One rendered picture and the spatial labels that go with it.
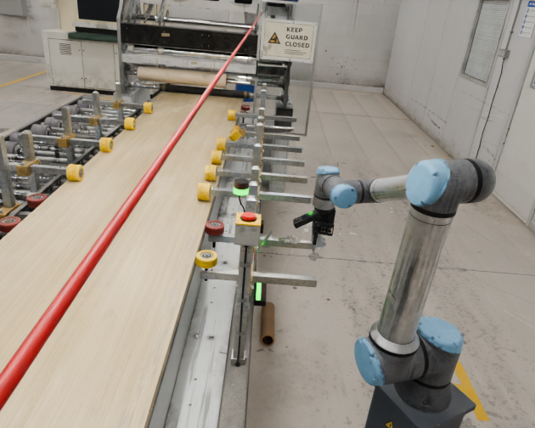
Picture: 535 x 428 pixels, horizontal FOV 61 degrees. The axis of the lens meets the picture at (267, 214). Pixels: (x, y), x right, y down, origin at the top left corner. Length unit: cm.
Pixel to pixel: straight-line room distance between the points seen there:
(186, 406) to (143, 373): 33
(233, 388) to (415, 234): 71
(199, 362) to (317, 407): 90
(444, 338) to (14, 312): 129
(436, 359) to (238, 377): 62
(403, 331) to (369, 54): 958
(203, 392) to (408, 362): 65
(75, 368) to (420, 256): 93
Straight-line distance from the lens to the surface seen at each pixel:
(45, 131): 346
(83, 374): 128
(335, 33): 1058
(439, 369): 160
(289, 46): 418
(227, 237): 191
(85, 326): 142
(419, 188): 119
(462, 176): 121
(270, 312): 278
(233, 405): 144
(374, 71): 1081
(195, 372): 164
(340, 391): 251
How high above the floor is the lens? 178
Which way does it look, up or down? 26 degrees down
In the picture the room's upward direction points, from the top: 5 degrees clockwise
